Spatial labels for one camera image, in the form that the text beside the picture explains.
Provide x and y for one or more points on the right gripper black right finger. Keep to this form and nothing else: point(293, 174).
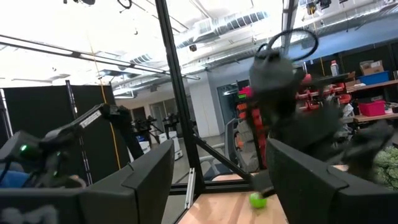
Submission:
point(311, 199)

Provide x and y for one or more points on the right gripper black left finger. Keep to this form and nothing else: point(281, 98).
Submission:
point(140, 193)

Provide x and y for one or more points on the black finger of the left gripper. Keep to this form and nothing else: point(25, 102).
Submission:
point(262, 185)

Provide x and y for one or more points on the green round lettuce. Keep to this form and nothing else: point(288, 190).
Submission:
point(257, 202)

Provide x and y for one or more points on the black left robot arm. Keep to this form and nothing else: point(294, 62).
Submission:
point(280, 93)

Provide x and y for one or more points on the black robot on white base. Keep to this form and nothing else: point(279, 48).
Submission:
point(171, 143)
point(144, 127)

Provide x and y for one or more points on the red parts bin rack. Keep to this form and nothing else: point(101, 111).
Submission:
point(242, 115)

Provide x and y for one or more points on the potted green succulent plant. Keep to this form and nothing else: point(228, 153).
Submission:
point(387, 168)

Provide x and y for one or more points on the wooden shelf rack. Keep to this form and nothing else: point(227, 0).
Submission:
point(367, 119)

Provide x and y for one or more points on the red storage bin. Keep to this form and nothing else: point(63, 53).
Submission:
point(372, 109)

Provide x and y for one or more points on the white bottle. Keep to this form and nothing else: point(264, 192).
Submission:
point(334, 69)

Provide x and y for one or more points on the black partition panel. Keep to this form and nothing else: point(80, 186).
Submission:
point(37, 105)

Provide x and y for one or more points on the blue storage bin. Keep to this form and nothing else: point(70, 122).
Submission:
point(373, 79)

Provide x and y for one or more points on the long ceiling light strip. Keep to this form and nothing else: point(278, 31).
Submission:
point(93, 57)

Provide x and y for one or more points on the cardboard box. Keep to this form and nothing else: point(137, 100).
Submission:
point(371, 68)

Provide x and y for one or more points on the silver aluminium rail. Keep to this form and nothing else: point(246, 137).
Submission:
point(190, 186)

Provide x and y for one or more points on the black metal table frame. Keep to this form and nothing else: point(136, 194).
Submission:
point(181, 93)

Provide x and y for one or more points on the black ceiling camera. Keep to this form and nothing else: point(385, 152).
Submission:
point(193, 48)

